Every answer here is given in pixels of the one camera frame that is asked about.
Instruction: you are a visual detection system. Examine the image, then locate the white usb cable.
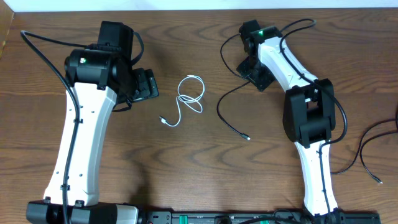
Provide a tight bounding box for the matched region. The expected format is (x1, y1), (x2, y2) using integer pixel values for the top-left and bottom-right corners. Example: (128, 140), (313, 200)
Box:
(159, 75), (206, 128)

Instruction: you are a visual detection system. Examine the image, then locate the thin black usb cable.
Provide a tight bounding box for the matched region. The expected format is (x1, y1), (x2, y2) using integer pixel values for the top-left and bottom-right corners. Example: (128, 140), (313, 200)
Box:
(216, 33), (251, 141)

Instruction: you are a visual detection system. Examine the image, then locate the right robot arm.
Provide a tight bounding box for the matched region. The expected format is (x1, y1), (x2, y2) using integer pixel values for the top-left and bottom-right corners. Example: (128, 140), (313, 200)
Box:
(237, 20), (341, 220)

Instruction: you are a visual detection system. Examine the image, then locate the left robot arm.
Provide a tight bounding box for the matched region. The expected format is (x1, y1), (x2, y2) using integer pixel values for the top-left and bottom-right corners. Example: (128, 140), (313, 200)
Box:
(26, 21), (159, 224)

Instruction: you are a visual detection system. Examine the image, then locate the cardboard box edge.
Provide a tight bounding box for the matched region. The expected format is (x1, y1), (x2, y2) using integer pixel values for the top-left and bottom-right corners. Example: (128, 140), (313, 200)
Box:
(0, 0), (14, 55)

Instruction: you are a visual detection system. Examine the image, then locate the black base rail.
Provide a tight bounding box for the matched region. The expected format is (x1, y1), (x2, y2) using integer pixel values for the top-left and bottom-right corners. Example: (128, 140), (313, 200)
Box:
(137, 209), (381, 224)

